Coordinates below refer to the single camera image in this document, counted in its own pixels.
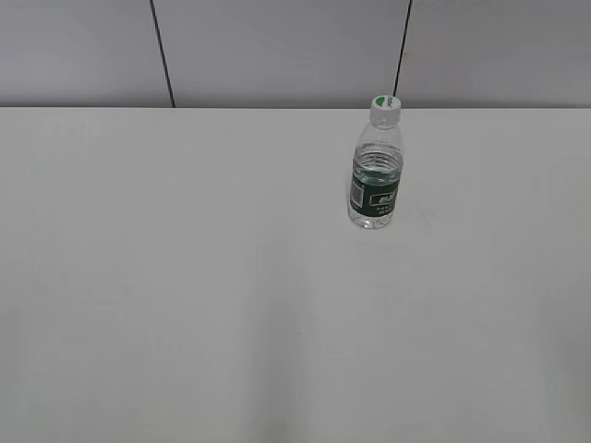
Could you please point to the clear water bottle green label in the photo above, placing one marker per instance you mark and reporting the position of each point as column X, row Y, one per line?
column 377, row 167

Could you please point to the white green bottle cap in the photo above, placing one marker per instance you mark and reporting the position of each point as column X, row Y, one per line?
column 385, row 107

